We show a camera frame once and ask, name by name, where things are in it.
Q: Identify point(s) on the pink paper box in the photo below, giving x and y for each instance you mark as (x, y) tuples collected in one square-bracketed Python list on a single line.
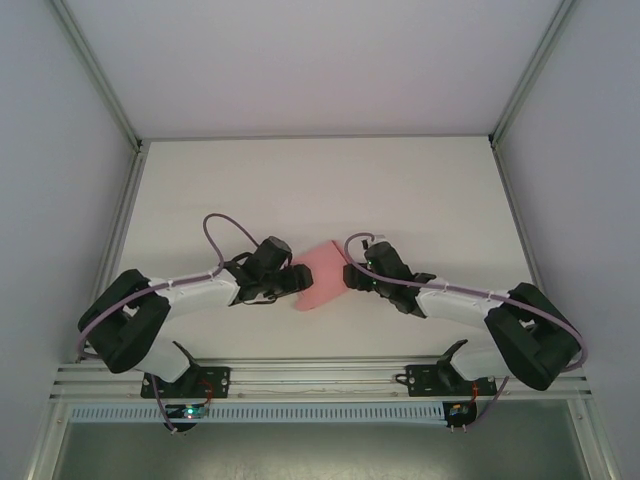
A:
[(322, 275)]

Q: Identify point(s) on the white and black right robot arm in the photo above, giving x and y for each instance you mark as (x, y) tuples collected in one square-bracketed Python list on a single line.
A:
[(450, 305)]

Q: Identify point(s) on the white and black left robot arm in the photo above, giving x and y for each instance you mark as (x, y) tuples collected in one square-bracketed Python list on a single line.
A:
[(200, 292)]

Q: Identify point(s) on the small circuit board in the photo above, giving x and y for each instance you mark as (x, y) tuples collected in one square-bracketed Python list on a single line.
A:
[(457, 411)]

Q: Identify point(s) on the circuit board with green light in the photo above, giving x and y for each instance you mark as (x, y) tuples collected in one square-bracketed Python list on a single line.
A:
[(190, 411)]

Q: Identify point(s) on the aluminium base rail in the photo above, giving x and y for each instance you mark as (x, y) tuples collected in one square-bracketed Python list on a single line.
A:
[(320, 380)]

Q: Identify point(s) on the aluminium frame post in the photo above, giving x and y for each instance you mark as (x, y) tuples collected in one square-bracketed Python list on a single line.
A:
[(530, 65), (100, 80)]

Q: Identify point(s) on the aluminium lower frame leg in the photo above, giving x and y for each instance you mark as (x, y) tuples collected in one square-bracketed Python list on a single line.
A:
[(50, 440), (595, 440)]

